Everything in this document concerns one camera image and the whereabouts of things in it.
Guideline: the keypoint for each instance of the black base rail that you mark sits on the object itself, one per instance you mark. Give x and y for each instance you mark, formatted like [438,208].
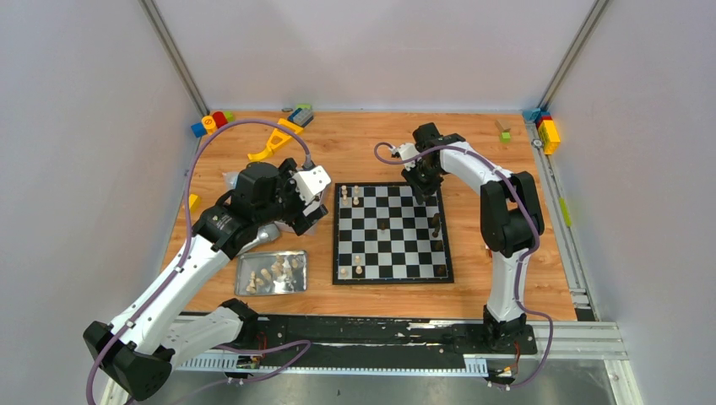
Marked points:
[342,342]

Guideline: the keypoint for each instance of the colourful toy blocks right corner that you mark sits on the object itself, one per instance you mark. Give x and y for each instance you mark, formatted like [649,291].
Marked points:
[546,129]

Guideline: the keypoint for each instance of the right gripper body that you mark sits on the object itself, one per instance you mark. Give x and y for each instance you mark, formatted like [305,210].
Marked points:
[426,180]

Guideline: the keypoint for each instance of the blue plastic bag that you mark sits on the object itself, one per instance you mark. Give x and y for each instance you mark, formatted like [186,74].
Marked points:
[230,179]

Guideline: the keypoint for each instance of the yellow toy saw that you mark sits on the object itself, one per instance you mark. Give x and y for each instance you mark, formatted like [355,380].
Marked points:
[277,140]

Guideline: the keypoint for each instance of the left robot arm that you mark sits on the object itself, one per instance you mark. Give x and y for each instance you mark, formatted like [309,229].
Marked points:
[140,347]

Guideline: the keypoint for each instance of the colourful toy blocks corner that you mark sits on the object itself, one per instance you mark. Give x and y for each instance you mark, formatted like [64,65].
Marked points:
[211,123]
[546,129]

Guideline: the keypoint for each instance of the small yellow block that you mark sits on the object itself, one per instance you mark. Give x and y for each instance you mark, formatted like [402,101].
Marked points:
[194,201]

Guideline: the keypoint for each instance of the black silver chess board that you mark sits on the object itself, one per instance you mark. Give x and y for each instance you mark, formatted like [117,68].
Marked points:
[383,235]

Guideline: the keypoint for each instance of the blue green toy block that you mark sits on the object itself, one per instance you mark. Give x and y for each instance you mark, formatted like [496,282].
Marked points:
[302,115]

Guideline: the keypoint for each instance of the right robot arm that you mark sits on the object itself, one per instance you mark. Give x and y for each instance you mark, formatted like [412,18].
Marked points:
[511,221]

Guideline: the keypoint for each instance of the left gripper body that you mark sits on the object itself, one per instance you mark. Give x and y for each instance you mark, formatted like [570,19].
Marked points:
[308,218]

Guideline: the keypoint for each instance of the tin box with dark pieces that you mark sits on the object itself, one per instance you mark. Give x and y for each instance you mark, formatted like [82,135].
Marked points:
[293,216]

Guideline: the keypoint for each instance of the colourful toy blocks left corner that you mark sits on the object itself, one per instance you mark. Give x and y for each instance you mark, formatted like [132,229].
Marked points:
[211,123]

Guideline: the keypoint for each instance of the silver microphone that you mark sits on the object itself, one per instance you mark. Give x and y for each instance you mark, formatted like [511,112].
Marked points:
[266,234]

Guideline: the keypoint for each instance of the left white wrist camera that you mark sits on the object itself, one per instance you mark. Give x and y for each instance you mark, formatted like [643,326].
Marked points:
[311,183]

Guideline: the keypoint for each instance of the tin lid with light pieces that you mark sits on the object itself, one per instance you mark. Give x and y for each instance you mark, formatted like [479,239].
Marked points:
[268,273]

